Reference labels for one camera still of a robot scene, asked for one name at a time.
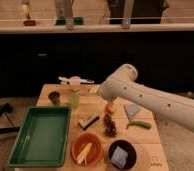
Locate red apple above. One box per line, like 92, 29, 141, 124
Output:
105, 102, 115, 114

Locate dark brown cup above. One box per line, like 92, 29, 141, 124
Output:
48, 91, 60, 106

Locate translucent green cup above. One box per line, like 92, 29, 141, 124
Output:
69, 92, 80, 108

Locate white clear cup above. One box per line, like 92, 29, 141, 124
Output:
69, 76, 81, 91

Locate blue sponge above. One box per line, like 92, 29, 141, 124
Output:
110, 146, 128, 169

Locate red bowl on counter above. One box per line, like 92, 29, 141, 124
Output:
23, 20, 36, 26

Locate green plastic tray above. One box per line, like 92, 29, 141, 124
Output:
7, 106, 71, 168

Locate dark grape bunch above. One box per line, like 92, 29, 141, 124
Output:
103, 115, 117, 137

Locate green bean pod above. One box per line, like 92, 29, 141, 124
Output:
126, 121, 151, 129

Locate black white eraser block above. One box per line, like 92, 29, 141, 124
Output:
78, 114, 99, 130

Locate blue folded cloth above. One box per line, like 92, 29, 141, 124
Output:
124, 104, 140, 122

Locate orange bowl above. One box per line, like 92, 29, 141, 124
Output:
71, 133, 103, 167

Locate yellow banana peel piece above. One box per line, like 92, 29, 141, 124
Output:
76, 143, 92, 164

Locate green box on counter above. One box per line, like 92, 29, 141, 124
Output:
54, 17, 84, 25

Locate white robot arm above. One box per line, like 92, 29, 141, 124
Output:
97, 64, 194, 132

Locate white flat utensil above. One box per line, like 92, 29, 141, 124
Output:
58, 76, 94, 84

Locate black stand legs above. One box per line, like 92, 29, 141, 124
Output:
0, 103, 20, 135

